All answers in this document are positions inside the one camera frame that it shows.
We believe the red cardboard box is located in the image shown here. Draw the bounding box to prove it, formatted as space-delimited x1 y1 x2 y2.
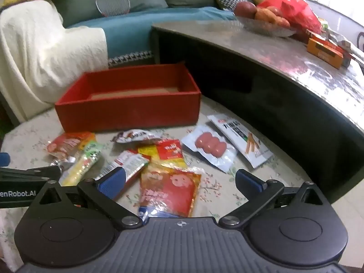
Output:
55 61 202 134

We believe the glass fruit bowl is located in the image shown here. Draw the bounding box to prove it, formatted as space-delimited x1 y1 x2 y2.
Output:
233 14 298 37

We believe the white red snack packet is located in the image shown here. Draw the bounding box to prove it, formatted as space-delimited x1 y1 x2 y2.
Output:
95 150 150 197

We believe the green yellow snack packet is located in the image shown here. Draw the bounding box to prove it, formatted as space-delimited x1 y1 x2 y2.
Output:
59 144 103 187

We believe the large red snack packet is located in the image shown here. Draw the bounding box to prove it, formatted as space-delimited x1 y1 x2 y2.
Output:
136 162 203 219

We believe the grey marble coffee table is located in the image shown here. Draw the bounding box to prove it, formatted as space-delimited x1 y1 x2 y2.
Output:
151 11 364 205

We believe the red apple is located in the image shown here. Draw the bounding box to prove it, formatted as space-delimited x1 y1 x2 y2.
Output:
234 1 258 18

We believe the red plastic bag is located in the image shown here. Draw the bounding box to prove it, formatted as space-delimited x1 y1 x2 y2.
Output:
257 0 322 42

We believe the brown white snack packet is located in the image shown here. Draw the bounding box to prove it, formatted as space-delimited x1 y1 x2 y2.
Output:
110 129 163 144

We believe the white blanket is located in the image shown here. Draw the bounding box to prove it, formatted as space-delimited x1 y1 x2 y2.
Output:
0 0 109 123

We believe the silver blue snack packet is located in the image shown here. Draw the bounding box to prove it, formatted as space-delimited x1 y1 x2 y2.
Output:
138 206 150 223

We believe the floral table cloth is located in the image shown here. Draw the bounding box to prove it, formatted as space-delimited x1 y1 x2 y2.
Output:
0 95 322 265

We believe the orange carton box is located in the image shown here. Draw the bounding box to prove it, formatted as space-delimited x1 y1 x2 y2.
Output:
306 38 344 69

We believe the teal sofa cover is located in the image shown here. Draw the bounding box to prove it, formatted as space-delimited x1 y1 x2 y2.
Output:
67 6 236 69

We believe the orange fruit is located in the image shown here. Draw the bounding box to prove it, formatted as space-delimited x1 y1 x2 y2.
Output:
254 8 278 25
267 6 285 18
274 16 291 29

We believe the red orange snack packet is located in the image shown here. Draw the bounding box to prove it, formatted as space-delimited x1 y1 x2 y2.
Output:
46 131 96 162

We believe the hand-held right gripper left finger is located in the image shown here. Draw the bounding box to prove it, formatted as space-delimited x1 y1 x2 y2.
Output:
28 167 143 228

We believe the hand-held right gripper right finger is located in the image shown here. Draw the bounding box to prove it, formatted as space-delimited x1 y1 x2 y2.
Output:
218 169 333 228

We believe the red yellow snack packet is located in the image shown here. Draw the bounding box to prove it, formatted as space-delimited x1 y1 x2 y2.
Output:
137 139 185 167

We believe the pink sausage packet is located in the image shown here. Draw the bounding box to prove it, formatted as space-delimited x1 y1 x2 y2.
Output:
181 124 238 173

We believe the white stick snack packet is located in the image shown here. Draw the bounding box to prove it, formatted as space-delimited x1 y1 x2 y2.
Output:
207 113 274 169

